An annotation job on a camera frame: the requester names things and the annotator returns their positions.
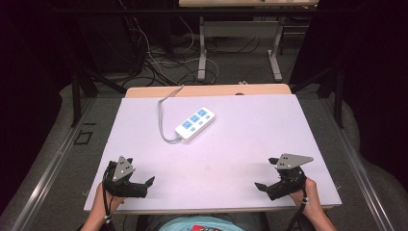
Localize white table cover board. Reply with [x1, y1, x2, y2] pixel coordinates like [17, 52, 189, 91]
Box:
[83, 93, 343, 213]

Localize grey power strip cable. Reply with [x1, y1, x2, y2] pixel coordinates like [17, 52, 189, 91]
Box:
[156, 84, 186, 145]

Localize person's light blue shirt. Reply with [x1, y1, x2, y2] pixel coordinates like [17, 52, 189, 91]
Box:
[156, 215, 239, 231]

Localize wooden table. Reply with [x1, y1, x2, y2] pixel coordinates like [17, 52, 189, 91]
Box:
[124, 83, 293, 99]

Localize white floor cable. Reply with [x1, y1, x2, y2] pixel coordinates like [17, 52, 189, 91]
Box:
[118, 0, 220, 86]

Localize person's left hand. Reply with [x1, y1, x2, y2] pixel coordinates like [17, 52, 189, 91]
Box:
[91, 182, 127, 220]

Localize white power strip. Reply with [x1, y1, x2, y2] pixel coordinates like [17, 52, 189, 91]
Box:
[174, 106, 217, 144]

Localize bundle of black floor cables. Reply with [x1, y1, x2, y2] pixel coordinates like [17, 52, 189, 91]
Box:
[123, 18, 200, 88]

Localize white desk with metal legs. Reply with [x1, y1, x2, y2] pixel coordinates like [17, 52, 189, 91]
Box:
[178, 0, 320, 83]

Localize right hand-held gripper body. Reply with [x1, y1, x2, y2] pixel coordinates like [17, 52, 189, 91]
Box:
[266, 153, 315, 202]

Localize aluminium floor rail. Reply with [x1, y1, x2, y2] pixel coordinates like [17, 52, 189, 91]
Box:
[319, 97, 391, 231]
[9, 95, 97, 231]

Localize black metal stand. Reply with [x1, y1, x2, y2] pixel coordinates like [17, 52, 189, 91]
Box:
[70, 65, 128, 128]
[289, 65, 344, 129]

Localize person's right hand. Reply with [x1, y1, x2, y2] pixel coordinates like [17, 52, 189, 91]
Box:
[289, 177, 322, 219]

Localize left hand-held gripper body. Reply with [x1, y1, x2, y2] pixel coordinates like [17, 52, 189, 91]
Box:
[102, 155, 149, 198]

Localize dark curtain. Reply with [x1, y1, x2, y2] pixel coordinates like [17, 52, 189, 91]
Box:
[0, 0, 81, 213]
[288, 0, 408, 191]

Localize black gripper strap cable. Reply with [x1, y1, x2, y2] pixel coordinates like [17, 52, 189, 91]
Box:
[286, 187, 310, 231]
[101, 162, 117, 231]

